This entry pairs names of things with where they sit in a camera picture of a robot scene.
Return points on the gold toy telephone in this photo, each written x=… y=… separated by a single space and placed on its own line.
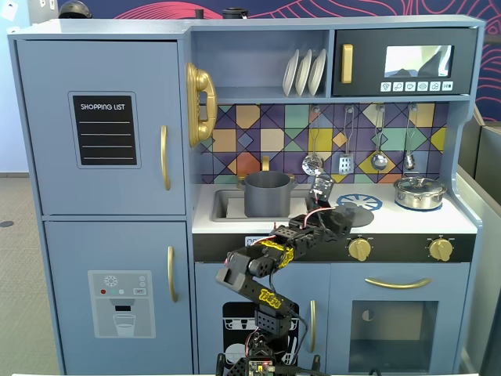
x=201 y=98

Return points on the blue fridge door with chalkboard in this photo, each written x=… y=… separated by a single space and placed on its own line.
x=47 y=176

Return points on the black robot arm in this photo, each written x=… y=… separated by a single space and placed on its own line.
x=250 y=282

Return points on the metal slotted skimmer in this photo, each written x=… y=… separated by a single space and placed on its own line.
x=312 y=164

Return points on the grey ice dispenser sticker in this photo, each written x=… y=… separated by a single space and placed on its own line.
x=121 y=313

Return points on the blue dishwasher door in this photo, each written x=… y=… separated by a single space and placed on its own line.
x=207 y=286

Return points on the shiny steel pot with lid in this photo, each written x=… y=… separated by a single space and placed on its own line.
x=419 y=194

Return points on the small metal spoon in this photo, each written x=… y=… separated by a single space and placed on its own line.
x=409 y=160

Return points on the black toy microwave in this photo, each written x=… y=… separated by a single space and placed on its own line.
x=368 y=58

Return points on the gray plastic pot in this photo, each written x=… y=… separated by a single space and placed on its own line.
x=268 y=197

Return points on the gold stove knob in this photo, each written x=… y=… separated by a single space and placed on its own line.
x=359 y=248
x=441 y=249

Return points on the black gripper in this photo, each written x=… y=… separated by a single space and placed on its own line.
x=345 y=222

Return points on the blue freezer door with dispenser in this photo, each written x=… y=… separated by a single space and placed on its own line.
x=66 y=250

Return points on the metal ladle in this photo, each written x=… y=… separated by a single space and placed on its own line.
x=379 y=161

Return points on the black round device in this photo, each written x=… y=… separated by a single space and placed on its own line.
x=234 y=14

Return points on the digital clock sticker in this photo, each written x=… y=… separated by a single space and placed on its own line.
x=250 y=241

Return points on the white toy plate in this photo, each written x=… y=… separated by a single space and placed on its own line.
x=290 y=72
x=317 y=72
x=303 y=72

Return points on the small black cylinder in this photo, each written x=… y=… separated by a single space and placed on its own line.
x=199 y=13

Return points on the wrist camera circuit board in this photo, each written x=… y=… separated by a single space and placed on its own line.
x=321 y=188

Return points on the blue oven door with window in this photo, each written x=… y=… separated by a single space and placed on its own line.
x=340 y=282

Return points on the dark gray round lid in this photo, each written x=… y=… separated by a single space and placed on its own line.
x=364 y=217

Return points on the grey toy sink basin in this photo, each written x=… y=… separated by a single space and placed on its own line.
x=229 y=207

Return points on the blue toy kitchen unit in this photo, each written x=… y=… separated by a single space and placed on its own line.
x=211 y=35

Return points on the black shopping list chalkboard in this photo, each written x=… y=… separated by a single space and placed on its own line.
x=105 y=129

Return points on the gold toy faucet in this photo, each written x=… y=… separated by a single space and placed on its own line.
x=265 y=163

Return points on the black helmet shaped object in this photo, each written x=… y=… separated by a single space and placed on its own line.
x=74 y=9

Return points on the metal slotted spatula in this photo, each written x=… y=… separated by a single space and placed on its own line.
x=346 y=164

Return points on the robot controller circuit board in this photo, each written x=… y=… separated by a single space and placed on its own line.
x=260 y=368

